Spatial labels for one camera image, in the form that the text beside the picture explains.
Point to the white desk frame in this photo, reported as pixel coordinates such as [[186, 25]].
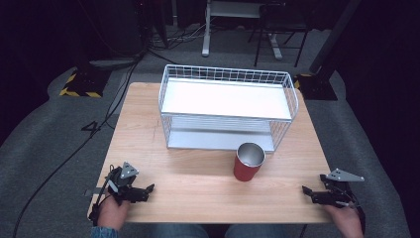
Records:
[[211, 23]]

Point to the person's left hand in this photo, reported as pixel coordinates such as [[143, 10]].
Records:
[[111, 211]]

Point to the black slanted stand pole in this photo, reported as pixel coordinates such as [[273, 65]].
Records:
[[333, 36]]

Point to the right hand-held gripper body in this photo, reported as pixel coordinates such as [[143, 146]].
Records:
[[340, 190]]

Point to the person's right hand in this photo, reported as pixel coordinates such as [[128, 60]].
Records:
[[345, 219]]

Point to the red metal cup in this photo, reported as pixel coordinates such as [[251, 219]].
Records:
[[247, 163]]

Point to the black stand base striped edge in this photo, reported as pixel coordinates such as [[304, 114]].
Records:
[[84, 84], [315, 87]]

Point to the black chair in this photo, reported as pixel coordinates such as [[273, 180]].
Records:
[[280, 23]]

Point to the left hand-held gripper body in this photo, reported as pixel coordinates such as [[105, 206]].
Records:
[[123, 185]]

